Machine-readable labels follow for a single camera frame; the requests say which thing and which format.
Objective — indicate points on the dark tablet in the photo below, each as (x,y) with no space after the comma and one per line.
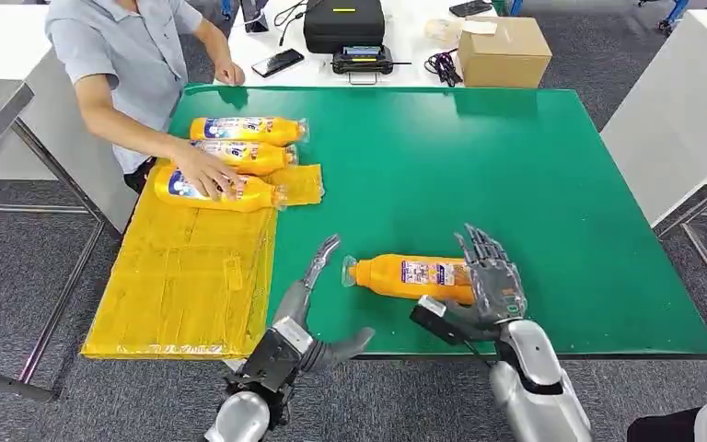
(254,15)

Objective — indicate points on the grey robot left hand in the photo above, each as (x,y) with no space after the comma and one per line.
(295,302)

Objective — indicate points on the white paper slip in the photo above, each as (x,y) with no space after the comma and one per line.
(480,27)

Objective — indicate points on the person's right hand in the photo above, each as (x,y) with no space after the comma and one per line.
(204,171)

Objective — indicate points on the dark phone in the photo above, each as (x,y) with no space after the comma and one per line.
(469,8)

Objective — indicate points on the clear tape roll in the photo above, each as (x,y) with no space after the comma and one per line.
(442,32)

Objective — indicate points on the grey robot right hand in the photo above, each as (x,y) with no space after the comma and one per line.
(500,287)

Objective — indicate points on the black smartphone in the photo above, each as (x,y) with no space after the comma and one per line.
(278,62)

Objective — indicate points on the brown cardboard box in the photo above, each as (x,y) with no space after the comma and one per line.
(503,60)

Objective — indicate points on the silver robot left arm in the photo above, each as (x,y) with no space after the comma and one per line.
(241,418)

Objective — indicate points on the orange drink bottle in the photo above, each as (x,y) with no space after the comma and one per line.
(390,277)
(237,129)
(262,158)
(262,196)

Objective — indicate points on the person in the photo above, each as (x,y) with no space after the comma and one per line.
(128,55)

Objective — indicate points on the white desk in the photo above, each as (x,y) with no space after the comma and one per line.
(411,36)

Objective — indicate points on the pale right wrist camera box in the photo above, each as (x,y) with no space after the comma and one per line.
(436,320)

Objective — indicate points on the black carry case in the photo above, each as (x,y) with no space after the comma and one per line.
(344,24)

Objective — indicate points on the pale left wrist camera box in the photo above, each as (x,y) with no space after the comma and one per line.
(292,334)

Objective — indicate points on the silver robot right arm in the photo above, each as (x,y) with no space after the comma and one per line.
(536,390)

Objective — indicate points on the blue object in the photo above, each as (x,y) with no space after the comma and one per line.
(673,12)

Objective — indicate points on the person's left hand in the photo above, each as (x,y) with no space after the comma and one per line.
(229,73)

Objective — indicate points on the yellow plastic sheet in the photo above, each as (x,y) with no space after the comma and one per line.
(176,274)

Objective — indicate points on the black remote controller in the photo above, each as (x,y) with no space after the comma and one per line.
(361,60)

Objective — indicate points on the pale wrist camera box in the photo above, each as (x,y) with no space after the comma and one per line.
(292,334)
(436,320)

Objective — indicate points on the white table with steel legs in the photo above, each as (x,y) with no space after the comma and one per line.
(0,43)
(680,110)

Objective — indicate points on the green table mat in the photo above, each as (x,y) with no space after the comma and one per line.
(573,213)

